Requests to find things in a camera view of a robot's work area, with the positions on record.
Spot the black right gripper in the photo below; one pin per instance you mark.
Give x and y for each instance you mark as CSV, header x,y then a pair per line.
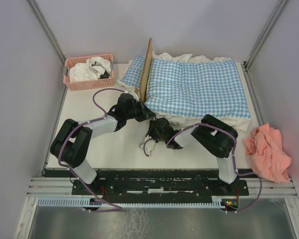
x,y
150,130

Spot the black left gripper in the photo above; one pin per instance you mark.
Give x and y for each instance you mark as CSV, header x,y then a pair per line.
x,y
146,113

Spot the wooden pet bed frame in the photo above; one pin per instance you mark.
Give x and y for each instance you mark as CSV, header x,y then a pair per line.
x,y
146,71

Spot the blue gingham mattress pad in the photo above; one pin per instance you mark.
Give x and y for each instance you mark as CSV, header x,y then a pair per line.
x,y
185,89

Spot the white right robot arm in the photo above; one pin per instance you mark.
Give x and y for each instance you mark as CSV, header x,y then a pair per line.
x,y
214,135

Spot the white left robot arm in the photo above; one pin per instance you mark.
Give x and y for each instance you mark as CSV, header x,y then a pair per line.
x,y
71,143

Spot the blue gingham pillow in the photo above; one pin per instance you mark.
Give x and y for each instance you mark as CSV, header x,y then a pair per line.
x,y
132,76

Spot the pink plastic basket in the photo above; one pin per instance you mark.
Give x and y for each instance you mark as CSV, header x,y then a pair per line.
x,y
85,85

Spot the white cloth in basket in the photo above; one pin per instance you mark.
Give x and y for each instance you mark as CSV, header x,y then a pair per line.
x,y
94,68

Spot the pink cloth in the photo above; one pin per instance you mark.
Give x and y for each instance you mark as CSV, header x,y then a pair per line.
x,y
267,158

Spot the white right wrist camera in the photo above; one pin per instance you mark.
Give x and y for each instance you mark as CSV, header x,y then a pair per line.
x,y
147,146

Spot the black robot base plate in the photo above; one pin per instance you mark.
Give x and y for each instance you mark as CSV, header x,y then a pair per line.
x,y
120,184

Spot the aluminium frame post left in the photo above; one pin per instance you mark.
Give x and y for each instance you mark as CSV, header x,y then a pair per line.
x,y
34,7

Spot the aluminium frame post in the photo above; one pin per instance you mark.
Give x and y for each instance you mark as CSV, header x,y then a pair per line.
x,y
34,7
265,33

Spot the aluminium frame post right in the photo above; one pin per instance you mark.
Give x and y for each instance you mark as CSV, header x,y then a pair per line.
x,y
265,33

